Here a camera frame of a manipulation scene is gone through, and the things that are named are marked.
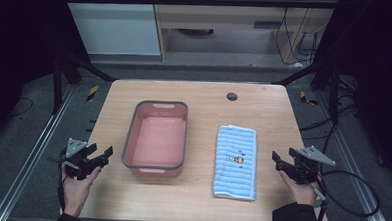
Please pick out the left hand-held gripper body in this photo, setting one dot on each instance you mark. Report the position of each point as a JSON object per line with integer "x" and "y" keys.
{"x": 76, "y": 158}

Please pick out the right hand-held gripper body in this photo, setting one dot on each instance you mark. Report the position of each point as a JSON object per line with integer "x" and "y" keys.
{"x": 304, "y": 167}

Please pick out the person's right hand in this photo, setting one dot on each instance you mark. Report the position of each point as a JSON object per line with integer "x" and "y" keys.
{"x": 299, "y": 191}

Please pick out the person's left hand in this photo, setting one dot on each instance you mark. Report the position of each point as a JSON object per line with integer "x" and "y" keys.
{"x": 77, "y": 190}

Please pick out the blue striped towel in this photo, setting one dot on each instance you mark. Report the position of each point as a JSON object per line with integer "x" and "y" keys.
{"x": 235, "y": 165}

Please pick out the yellow black striped tape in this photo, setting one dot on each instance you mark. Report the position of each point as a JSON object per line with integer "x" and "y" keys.
{"x": 306, "y": 98}
{"x": 92, "y": 92}

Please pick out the pink plastic basin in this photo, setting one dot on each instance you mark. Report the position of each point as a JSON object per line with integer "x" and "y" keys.
{"x": 156, "y": 137}

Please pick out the black metal stand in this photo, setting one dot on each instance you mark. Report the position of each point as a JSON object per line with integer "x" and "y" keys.
{"x": 56, "y": 84}
{"x": 334, "y": 93}

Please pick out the white cabinet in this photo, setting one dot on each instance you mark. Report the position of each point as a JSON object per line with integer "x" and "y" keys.
{"x": 114, "y": 27}

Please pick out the light wooden desk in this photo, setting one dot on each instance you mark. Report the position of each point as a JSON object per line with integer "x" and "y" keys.
{"x": 228, "y": 20}

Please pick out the aluminium floor rail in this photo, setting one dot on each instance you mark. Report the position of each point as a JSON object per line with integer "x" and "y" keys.
{"x": 32, "y": 156}
{"x": 355, "y": 170}

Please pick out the black horizontal frame bar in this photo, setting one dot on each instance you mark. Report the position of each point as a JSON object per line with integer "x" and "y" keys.
{"x": 188, "y": 1}

